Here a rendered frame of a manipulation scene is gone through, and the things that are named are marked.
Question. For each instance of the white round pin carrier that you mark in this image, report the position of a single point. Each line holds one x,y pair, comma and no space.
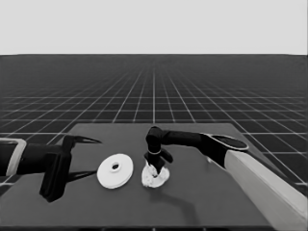
158,184

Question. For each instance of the large thick white disc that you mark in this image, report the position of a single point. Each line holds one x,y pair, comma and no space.
110,178

